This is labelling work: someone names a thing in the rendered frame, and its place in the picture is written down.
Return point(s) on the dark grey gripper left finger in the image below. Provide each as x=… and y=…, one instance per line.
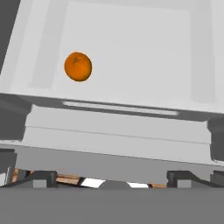
x=43, y=178

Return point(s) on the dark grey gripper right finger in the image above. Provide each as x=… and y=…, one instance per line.
x=182, y=178

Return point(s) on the white fridge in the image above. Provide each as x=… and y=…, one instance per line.
x=128, y=87

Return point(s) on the orange tangerine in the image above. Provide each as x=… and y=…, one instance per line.
x=78, y=66

